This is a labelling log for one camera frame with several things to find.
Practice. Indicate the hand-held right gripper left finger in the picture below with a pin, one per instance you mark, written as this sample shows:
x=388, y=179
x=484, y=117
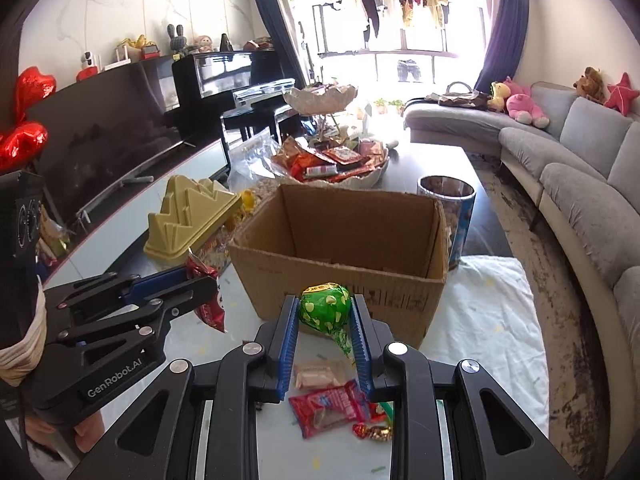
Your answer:
x=289, y=350

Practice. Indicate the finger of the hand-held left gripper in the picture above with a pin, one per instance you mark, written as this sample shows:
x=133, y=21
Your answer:
x=190, y=297
x=157, y=285

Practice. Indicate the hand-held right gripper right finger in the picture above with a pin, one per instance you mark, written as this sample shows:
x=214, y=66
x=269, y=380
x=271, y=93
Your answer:
x=361, y=350

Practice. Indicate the red crinkled snack packet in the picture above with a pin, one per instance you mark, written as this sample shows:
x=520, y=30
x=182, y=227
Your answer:
x=212, y=310

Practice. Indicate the pale wafer packet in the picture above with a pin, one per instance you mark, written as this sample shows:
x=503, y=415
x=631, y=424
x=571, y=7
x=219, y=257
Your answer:
x=317, y=375

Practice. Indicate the green lollipop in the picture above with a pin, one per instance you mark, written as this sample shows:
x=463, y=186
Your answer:
x=322, y=307

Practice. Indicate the red and gold candy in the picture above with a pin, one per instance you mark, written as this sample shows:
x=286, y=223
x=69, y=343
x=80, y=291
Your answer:
x=372, y=432

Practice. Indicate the brown cardboard box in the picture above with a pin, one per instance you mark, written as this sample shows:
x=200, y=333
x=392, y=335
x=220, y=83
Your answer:
x=350, y=240

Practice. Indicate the person's left forearm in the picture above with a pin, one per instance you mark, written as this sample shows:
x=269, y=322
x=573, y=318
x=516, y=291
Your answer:
x=22, y=345

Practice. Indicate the person's left hand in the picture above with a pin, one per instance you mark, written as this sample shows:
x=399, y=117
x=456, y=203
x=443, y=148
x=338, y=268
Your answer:
x=90, y=427

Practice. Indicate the white cloth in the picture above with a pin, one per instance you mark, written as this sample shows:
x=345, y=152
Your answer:
x=490, y=320

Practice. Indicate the clear plastic bag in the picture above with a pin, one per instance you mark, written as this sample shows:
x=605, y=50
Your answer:
x=250, y=155

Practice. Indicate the black flat television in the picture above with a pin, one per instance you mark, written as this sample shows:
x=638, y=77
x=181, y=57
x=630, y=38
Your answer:
x=110, y=130

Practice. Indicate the clear canister of nuts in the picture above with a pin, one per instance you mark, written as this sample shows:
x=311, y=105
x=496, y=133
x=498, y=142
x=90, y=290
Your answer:
x=460, y=220

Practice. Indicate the white tiered scalloped bowl stand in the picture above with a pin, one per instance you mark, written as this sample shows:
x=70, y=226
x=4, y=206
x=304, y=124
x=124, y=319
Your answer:
x=365, y=176

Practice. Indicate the pile of snack packets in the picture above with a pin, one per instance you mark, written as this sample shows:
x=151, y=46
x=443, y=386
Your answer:
x=327, y=157

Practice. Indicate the patterned rug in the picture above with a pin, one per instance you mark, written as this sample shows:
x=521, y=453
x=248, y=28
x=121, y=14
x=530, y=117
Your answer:
x=565, y=310

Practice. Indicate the black upright piano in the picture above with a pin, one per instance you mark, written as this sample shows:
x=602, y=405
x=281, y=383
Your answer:
x=225, y=75

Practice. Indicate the red box ornament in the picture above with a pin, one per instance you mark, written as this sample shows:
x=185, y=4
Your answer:
x=150, y=51

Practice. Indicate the yellow ornament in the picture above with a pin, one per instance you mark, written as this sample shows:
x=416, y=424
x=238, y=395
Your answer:
x=131, y=46

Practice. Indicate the small doll figure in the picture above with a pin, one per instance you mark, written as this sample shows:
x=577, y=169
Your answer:
x=202, y=44

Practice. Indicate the potted green plants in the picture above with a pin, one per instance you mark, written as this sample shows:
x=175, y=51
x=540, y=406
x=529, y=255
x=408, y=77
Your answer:
x=390, y=106

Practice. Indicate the grey rabbit figure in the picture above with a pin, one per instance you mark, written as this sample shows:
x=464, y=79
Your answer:
x=176, y=40

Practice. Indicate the dark metronome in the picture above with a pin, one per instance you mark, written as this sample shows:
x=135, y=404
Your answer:
x=227, y=44

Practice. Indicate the brown handbag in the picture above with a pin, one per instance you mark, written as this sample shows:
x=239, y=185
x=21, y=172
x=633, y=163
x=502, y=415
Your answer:
x=460, y=96

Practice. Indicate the hanging blue jeans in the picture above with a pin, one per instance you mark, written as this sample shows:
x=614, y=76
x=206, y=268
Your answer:
x=409, y=70

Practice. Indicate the grey curved sofa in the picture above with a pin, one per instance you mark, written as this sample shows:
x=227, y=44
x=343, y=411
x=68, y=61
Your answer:
x=575, y=160

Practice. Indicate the yellow plush toy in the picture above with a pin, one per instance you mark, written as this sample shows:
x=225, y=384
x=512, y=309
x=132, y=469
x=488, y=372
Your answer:
x=497, y=96

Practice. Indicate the blue curtain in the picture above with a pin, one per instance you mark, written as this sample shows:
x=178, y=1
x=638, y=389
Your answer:
x=505, y=25
x=272, y=20

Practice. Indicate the pink plush toy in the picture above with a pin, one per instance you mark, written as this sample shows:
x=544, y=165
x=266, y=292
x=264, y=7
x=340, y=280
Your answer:
x=522, y=105

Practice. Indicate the row of hanging clothes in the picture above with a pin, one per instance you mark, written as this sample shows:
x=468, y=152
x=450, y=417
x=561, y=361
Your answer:
x=390, y=5

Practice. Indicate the brown lion plush toy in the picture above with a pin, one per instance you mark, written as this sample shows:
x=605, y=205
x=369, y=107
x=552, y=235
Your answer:
x=589, y=85

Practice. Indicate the pink star pillow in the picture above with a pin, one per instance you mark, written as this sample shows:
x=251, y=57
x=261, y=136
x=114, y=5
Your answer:
x=622, y=94

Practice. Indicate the white security camera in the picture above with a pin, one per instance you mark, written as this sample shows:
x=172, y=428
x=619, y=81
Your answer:
x=90, y=60

